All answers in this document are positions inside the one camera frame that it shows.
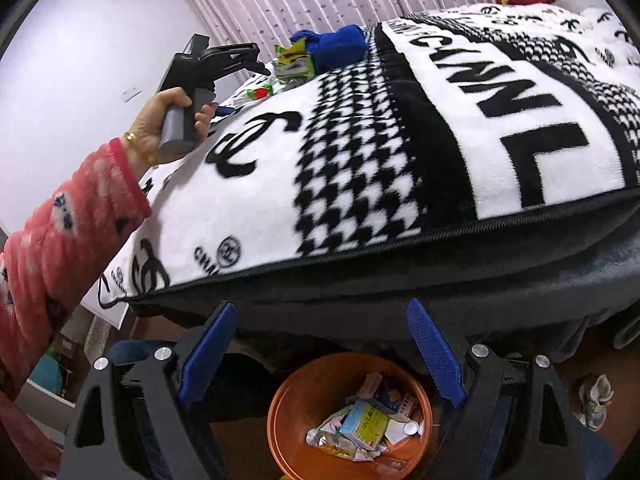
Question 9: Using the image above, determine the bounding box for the orange plastic bin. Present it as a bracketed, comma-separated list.
[266, 352, 433, 480]

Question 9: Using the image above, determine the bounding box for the black and white printed blanket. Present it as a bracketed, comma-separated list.
[82, 2, 640, 331]

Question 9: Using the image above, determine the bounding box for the white sneaker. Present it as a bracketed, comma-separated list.
[575, 374, 615, 431]

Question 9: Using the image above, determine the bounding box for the person's left forearm red sleeve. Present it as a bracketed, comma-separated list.
[0, 139, 153, 480]

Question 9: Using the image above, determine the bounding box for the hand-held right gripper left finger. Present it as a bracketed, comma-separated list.
[62, 301, 238, 480]

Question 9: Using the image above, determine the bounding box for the green snack bag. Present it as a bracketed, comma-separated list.
[272, 42, 317, 81]

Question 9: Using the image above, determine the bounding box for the person's left hand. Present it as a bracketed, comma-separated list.
[124, 86, 219, 168]

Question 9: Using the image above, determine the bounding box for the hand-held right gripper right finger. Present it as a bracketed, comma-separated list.
[406, 297, 594, 480]

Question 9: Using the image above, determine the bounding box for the blue cloth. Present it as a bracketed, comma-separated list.
[291, 25, 371, 72]

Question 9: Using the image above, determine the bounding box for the grey bed sheet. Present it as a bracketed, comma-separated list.
[130, 195, 640, 353]

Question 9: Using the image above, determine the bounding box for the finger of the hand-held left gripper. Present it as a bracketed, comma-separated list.
[214, 56, 272, 82]
[201, 41, 262, 64]

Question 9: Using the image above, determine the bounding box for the pile of wrappers and cartons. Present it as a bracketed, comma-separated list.
[306, 372, 426, 463]

